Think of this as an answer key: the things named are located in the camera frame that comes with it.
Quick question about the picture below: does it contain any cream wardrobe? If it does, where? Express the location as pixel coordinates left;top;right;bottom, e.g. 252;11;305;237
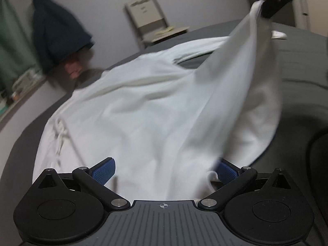
293;0;328;35

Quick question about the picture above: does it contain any green curtain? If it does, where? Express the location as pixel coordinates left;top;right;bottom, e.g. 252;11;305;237
0;0;40;88

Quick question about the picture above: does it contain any dark teal jacket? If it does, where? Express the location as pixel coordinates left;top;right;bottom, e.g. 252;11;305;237
32;0;94;74

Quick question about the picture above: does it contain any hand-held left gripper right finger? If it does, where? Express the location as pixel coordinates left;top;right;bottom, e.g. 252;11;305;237
198;159;293;211

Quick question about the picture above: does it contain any grey stone ledge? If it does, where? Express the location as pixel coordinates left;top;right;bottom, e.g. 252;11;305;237
0;82;48;129

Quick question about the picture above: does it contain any yellow cloth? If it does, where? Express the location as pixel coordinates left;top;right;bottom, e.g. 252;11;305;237
155;26;177;35

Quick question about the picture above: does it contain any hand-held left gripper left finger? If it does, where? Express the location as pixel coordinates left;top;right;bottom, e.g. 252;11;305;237
38;157;131;211

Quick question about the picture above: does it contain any white t-shirt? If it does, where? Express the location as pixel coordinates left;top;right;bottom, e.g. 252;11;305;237
32;0;282;202

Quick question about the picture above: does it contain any pink cloth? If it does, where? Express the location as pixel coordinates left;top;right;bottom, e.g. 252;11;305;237
64;54;85;80

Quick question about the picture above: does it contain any cream wooden chair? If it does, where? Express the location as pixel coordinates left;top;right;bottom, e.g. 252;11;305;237
125;0;190;49

